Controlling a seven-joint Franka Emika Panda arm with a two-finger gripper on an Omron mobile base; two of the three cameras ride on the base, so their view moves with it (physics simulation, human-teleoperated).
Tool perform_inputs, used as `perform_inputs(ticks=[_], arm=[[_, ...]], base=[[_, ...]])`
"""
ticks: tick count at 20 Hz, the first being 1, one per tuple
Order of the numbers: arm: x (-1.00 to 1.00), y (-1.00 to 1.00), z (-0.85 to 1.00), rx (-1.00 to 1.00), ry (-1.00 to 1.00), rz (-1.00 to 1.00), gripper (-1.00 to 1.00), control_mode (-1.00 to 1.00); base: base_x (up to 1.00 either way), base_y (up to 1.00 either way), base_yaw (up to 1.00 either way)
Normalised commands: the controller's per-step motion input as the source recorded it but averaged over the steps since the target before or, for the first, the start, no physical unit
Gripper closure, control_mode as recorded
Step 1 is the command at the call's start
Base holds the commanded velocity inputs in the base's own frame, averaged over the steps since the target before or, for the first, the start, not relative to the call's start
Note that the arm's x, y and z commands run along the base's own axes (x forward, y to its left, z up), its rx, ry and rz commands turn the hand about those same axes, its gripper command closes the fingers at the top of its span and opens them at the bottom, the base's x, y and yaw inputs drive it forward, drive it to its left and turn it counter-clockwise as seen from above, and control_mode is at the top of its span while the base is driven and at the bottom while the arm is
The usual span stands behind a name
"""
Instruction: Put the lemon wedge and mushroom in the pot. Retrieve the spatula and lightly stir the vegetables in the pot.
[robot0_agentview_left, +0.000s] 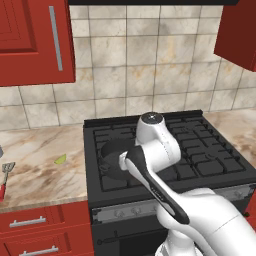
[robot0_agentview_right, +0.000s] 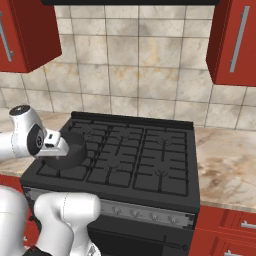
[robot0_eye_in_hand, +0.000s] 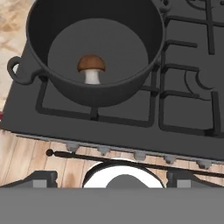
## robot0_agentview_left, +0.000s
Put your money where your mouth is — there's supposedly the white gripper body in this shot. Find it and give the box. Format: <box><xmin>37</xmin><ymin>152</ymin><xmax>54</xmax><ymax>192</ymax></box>
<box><xmin>118</xmin><ymin>151</ymin><xmax>131</xmax><ymax>172</ymax></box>

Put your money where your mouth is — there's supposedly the dark grey pot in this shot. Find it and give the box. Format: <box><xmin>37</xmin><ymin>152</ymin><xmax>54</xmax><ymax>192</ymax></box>
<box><xmin>99</xmin><ymin>139</ymin><xmax>141</xmax><ymax>182</ymax></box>

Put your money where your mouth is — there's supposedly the green lemon wedge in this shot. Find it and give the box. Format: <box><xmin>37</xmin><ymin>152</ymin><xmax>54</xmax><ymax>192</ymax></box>
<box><xmin>54</xmin><ymin>153</ymin><xmax>68</xmax><ymax>166</ymax></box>

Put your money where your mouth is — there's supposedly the red drawer front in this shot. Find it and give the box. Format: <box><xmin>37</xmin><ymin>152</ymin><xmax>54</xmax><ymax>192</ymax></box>
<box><xmin>0</xmin><ymin>200</ymin><xmax>92</xmax><ymax>238</ymax></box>
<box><xmin>0</xmin><ymin>224</ymin><xmax>96</xmax><ymax>256</ymax></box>

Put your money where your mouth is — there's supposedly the black gas stove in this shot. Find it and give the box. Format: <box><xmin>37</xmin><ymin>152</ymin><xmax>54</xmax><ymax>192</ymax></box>
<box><xmin>82</xmin><ymin>109</ymin><xmax>256</xmax><ymax>256</ymax></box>

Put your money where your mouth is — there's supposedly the red base cupboard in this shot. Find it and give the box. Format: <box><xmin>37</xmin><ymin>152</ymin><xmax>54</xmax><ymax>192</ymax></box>
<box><xmin>244</xmin><ymin>191</ymin><xmax>256</xmax><ymax>232</ymax></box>

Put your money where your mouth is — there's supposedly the black range hood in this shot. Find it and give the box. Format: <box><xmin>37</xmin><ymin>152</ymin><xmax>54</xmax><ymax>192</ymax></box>
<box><xmin>67</xmin><ymin>0</ymin><xmax>241</xmax><ymax>6</ymax></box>

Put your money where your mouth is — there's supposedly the grey drawer handle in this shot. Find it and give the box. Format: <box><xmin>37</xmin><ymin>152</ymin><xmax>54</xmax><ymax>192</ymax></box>
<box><xmin>18</xmin><ymin>245</ymin><xmax>60</xmax><ymax>256</ymax></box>
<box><xmin>8</xmin><ymin>215</ymin><xmax>47</xmax><ymax>229</ymax></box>

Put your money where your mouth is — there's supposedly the red handled metal spatula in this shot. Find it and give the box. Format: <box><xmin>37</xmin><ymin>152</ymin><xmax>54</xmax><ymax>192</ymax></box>
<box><xmin>0</xmin><ymin>161</ymin><xmax>17</xmax><ymax>203</ymax></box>

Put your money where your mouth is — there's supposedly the grey cupboard door handle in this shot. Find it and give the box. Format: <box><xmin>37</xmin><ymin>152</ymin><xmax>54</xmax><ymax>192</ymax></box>
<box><xmin>48</xmin><ymin>5</ymin><xmax>64</xmax><ymax>72</ymax></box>

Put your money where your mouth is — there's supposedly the red wall cupboard door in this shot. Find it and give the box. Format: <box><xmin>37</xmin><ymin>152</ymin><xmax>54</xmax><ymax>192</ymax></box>
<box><xmin>0</xmin><ymin>0</ymin><xmax>77</xmax><ymax>88</ymax></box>

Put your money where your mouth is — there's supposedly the red wall cupboard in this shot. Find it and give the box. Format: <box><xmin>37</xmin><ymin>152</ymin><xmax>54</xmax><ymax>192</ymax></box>
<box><xmin>213</xmin><ymin>0</ymin><xmax>256</xmax><ymax>73</ymax></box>

